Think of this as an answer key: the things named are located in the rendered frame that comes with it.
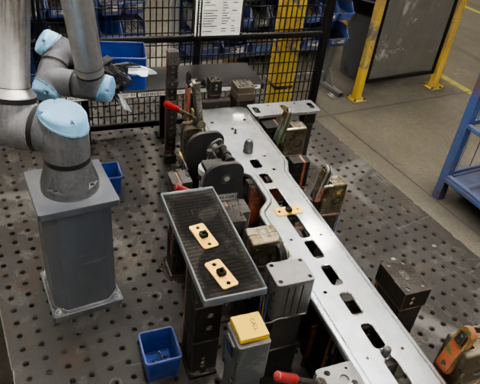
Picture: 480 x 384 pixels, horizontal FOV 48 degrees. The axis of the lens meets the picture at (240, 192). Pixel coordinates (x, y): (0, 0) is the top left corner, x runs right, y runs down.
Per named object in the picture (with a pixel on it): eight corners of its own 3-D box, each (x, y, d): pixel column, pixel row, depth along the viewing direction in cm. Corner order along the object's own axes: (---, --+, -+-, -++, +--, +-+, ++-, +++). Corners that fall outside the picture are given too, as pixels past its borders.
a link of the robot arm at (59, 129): (81, 171, 132) (76, 122, 124) (28, 161, 132) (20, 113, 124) (98, 145, 141) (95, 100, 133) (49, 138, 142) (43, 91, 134)
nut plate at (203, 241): (219, 245, 120) (219, 241, 120) (204, 250, 119) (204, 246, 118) (203, 223, 126) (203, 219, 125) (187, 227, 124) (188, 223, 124)
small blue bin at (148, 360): (181, 377, 145) (183, 356, 139) (145, 386, 141) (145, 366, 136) (171, 345, 153) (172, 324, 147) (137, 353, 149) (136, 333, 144)
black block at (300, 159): (304, 228, 202) (318, 163, 185) (278, 232, 199) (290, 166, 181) (295, 214, 208) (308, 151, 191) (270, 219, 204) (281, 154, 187)
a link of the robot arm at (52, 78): (64, 94, 143) (75, 59, 147) (24, 88, 144) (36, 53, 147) (73, 108, 151) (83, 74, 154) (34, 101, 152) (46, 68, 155)
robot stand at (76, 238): (54, 324, 155) (37, 216, 131) (40, 276, 169) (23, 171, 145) (123, 303, 163) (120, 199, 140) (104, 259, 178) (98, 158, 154)
